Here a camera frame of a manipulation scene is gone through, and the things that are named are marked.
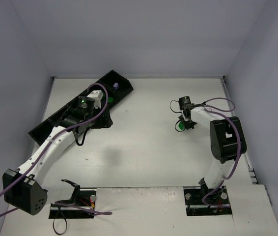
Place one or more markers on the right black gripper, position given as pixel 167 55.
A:
pixel 188 125

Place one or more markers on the green lego brick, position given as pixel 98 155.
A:
pixel 181 126

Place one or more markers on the black five-compartment sorting tray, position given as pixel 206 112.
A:
pixel 70 114

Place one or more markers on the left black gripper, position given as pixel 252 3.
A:
pixel 105 114

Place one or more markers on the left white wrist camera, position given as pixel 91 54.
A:
pixel 97 96

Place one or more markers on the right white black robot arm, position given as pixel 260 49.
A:
pixel 227 140

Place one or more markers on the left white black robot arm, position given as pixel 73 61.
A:
pixel 24 188

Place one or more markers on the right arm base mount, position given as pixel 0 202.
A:
pixel 216 204

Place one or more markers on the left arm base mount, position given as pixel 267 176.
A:
pixel 81 198

